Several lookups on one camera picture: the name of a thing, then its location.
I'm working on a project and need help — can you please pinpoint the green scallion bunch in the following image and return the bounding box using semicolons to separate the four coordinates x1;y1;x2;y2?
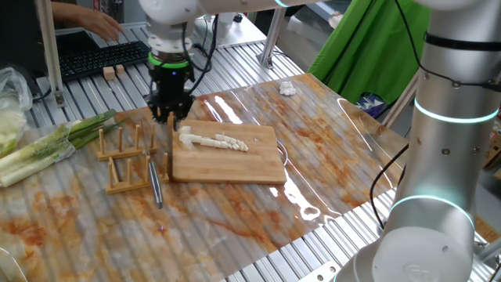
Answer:
0;108;130;188

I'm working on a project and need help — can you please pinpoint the aluminium frame post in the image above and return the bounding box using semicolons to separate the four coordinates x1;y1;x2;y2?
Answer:
257;6;289;70
381;74;420;128
35;0;67;107

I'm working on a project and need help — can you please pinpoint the black keyboard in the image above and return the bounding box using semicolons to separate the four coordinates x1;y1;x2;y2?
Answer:
58;41;152;82

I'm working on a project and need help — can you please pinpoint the thin black cable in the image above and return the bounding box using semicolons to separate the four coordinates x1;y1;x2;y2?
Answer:
369;143;410;230

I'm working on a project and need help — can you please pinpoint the white scallion stalk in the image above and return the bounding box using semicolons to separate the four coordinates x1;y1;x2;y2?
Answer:
178;132;250;153

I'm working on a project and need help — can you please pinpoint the green cloth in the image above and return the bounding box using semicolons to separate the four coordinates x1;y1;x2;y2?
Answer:
307;0;431;106

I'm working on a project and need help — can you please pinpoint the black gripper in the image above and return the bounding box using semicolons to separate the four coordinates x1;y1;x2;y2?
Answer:
146;65;196;121

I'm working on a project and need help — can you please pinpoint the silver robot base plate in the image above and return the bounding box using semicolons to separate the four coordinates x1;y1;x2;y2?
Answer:
297;260;341;282

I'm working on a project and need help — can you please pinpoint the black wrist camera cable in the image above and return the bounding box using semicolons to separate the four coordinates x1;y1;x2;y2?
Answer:
180;13;220;95

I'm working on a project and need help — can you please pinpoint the steel cleaver knife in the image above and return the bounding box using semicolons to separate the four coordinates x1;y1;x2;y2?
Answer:
139;119;164;210

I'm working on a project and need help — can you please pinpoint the blue patterned bag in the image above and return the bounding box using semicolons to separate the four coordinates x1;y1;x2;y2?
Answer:
354;92;387;118

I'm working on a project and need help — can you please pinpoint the crumpled white tissue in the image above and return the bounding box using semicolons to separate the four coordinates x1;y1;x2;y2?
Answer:
279;81;297;97

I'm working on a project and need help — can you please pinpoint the black monitor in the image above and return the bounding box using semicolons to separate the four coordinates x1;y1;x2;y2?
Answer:
0;0;50;78

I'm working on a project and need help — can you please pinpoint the bare person forearm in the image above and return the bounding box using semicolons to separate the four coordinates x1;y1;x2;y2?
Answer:
50;2;81;25

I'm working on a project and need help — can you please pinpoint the wooden peg rack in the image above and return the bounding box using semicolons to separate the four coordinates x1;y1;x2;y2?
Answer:
96;111;176;196

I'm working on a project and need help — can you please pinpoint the wooden cutting board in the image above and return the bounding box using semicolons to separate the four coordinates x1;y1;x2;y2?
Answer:
171;118;290;185

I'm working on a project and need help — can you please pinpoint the marble pattern plastic mat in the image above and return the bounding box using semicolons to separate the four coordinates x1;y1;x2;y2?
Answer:
0;73;422;282

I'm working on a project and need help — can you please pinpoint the bare person hand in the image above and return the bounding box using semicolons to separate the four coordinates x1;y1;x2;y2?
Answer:
76;8;124;42

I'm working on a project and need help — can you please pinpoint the clear bag with cabbage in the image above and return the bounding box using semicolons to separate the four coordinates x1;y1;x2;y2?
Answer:
0;66;34;157

